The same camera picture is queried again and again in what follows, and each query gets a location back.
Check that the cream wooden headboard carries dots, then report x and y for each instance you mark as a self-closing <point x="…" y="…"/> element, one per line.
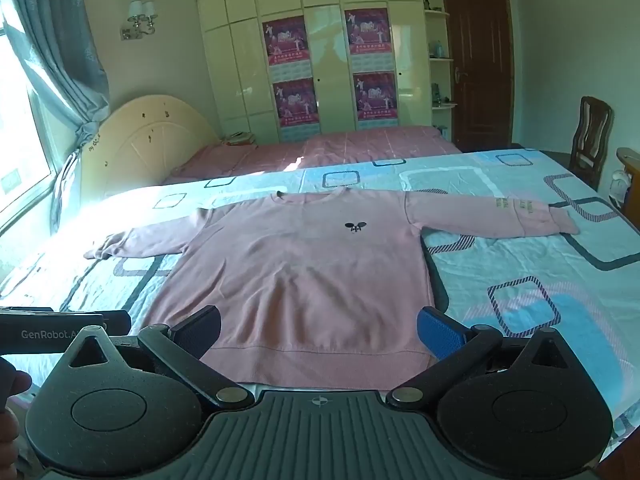
<point x="145" y="145"/>

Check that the wall lamp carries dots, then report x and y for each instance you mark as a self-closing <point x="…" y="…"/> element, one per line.
<point x="140" y="17"/>

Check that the stack of books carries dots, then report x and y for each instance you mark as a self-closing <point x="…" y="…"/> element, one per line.
<point x="240" y="138"/>

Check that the wooden bed footboard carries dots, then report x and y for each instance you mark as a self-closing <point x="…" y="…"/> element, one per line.
<point x="631" y="180"/>

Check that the pink checked bed cover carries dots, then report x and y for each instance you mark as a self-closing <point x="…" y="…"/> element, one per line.
<point x="350" y="147"/>

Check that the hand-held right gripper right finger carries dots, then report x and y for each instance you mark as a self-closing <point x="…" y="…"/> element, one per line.
<point x="442" y="332"/>

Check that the dark brown door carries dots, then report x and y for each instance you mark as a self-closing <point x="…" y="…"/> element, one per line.
<point x="480" y="70"/>

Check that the small white object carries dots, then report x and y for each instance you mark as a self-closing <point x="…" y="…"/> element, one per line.
<point x="620" y="184"/>

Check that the cream corner shelves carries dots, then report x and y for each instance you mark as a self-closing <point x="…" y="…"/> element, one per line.
<point x="440" y="57"/>

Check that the pink sweatshirt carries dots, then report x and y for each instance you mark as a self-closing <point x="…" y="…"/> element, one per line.
<point x="300" y="280"/>

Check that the patterned light blue bed sheet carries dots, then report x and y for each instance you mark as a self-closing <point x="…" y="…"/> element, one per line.
<point x="540" y="270"/>

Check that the dark wooden chair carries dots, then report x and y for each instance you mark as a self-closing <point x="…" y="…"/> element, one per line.
<point x="592" y="135"/>

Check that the grey blue curtain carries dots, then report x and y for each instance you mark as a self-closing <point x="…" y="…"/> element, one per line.
<point x="65" y="60"/>

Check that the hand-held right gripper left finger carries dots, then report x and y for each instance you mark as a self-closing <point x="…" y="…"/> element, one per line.
<point x="197" y="330"/>

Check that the cream wardrobe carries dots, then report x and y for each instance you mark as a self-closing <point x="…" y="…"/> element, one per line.
<point x="330" y="95"/>

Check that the window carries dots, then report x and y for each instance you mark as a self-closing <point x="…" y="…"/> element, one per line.
<point x="17" y="140"/>

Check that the pink wall poster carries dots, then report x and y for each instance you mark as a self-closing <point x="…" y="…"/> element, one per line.
<point x="295" y="107"/>
<point x="375" y="100"/>
<point x="367" y="37"/>
<point x="285" y="42"/>

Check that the person's left hand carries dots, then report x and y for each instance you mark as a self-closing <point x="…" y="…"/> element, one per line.
<point x="9" y="430"/>

